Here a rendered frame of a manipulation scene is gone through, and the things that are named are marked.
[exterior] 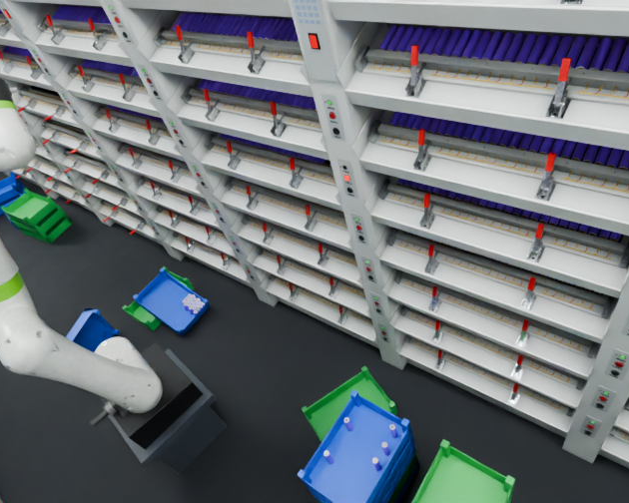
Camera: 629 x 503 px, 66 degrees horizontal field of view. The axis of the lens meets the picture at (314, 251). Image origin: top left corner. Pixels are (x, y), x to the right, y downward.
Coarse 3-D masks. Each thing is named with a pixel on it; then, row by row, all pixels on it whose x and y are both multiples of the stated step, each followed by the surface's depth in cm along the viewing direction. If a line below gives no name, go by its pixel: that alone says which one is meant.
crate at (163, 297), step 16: (160, 272) 242; (144, 288) 237; (160, 288) 243; (176, 288) 244; (144, 304) 238; (160, 304) 239; (176, 304) 240; (208, 304) 238; (160, 320) 235; (176, 320) 236; (192, 320) 231
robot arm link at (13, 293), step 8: (16, 272) 120; (8, 280) 117; (16, 280) 119; (0, 288) 116; (8, 288) 117; (16, 288) 120; (24, 288) 123; (0, 296) 117; (8, 296) 118; (16, 296) 120; (24, 296) 122; (0, 304) 117; (8, 304) 119; (16, 304) 120; (24, 304) 122; (32, 304) 125; (0, 312) 118
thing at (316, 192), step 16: (208, 144) 166; (208, 160) 166; (224, 160) 163; (240, 176) 160; (256, 176) 154; (272, 176) 151; (288, 176) 148; (320, 176) 143; (288, 192) 149; (304, 192) 143; (320, 192) 140; (336, 192) 132; (336, 208) 140
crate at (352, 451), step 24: (360, 408) 154; (336, 432) 150; (360, 432) 148; (384, 432) 147; (408, 432) 143; (336, 456) 145; (360, 456) 144; (384, 456) 142; (312, 480) 142; (336, 480) 141; (360, 480) 139
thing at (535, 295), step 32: (384, 256) 143; (416, 256) 139; (448, 256) 135; (480, 256) 130; (480, 288) 128; (512, 288) 125; (544, 288) 121; (576, 288) 116; (544, 320) 120; (576, 320) 116; (608, 320) 113
